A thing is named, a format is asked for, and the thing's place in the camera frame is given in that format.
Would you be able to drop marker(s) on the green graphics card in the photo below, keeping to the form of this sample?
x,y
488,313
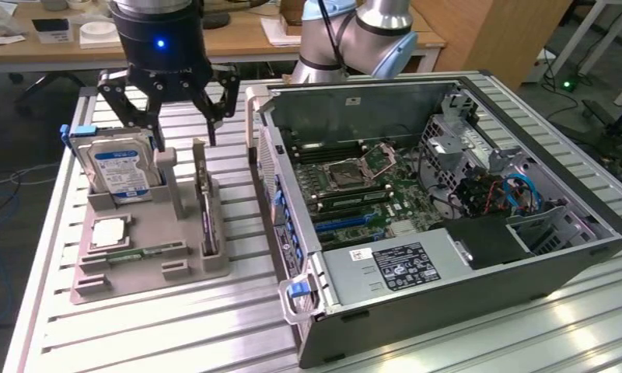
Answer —
x,y
210,221

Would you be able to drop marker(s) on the blue expansion slot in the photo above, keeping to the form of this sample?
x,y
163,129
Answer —
x,y
345,224

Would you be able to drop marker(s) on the black chair base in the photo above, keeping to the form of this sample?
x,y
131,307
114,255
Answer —
x,y
47,83

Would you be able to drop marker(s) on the black plastic connector block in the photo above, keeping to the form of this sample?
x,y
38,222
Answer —
x,y
472,198

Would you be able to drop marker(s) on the small silver heatsink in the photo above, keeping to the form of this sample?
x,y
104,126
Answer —
x,y
405,229

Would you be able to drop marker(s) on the cardboard box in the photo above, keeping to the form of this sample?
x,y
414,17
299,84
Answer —
x,y
290,9

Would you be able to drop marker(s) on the device with green light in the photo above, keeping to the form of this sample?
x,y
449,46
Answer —
x,y
568,84

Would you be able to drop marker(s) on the white desk frame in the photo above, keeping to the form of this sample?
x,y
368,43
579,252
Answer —
x,y
596,39

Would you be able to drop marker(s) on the white round dish on box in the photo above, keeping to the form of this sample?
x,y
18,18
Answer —
x,y
100,37

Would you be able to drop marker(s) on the stack of white papers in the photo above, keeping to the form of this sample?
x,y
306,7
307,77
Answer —
x,y
279,35

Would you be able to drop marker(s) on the black expansion slot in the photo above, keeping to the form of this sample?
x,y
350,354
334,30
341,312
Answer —
x,y
342,214

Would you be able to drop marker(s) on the CPU socket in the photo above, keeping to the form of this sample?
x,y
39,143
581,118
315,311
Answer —
x,y
345,175

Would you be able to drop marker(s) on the white box with black lid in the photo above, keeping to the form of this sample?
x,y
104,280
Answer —
x,y
54,35

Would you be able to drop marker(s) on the metal socket cover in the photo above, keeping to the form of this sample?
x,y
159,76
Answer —
x,y
381,157

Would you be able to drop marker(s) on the silver disk bay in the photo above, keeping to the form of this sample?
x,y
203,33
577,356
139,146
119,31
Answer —
x,y
544,229

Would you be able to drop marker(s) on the blue slot clip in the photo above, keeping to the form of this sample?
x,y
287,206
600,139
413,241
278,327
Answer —
x,y
277,192
301,261
286,215
295,248
291,232

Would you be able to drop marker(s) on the grey parts rack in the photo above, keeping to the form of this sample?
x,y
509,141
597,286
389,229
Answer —
x,y
150,217

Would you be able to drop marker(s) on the open black PC case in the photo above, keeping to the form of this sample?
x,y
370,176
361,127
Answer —
x,y
446,318

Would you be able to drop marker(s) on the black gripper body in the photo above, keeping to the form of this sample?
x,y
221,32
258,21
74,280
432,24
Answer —
x,y
155,54

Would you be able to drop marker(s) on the wooden desk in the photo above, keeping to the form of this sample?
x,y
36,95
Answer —
x,y
249,46

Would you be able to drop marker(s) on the green motherboard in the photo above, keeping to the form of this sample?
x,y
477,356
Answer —
x,y
400,186

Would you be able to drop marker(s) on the blue case latch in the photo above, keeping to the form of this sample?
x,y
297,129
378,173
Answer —
x,y
297,290

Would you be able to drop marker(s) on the white paper card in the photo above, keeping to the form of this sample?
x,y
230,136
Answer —
x,y
6,40

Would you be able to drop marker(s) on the green RAM stick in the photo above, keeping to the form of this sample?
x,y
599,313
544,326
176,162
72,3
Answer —
x,y
355,199
135,254

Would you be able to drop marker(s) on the white socket box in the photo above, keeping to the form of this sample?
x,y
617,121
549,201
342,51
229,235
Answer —
x,y
538,72

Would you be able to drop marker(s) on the silver power supply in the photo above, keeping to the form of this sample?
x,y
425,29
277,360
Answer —
x,y
353,279

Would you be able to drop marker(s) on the black lamp base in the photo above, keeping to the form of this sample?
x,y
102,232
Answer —
x,y
221,19

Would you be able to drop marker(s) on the grey cup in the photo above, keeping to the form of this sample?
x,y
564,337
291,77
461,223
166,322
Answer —
x,y
56,4

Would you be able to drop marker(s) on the hard disk with blue rails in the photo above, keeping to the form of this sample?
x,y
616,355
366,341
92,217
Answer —
x,y
119,171

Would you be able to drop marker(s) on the silver CPU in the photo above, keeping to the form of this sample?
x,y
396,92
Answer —
x,y
108,233

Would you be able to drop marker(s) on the wooden cabinet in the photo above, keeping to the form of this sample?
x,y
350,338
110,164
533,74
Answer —
x,y
498,35

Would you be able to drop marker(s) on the black RAM slot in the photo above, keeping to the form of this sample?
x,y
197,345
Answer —
x,y
330,158
327,148
329,153
326,143

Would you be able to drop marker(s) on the black floor stand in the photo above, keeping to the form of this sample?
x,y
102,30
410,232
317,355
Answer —
x,y
617,128

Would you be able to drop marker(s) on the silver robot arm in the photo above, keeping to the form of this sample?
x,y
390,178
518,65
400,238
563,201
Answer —
x,y
314,50

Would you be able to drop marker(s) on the silver drive cage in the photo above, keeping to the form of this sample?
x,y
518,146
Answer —
x,y
446,155

